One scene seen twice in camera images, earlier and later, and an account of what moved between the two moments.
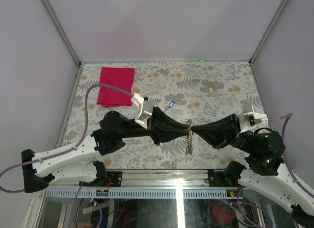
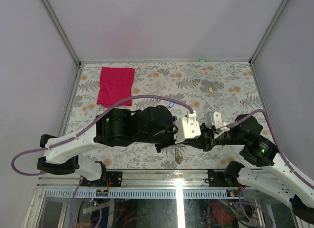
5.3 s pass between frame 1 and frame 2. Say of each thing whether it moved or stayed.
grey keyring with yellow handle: moved
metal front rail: stayed
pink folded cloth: stayed
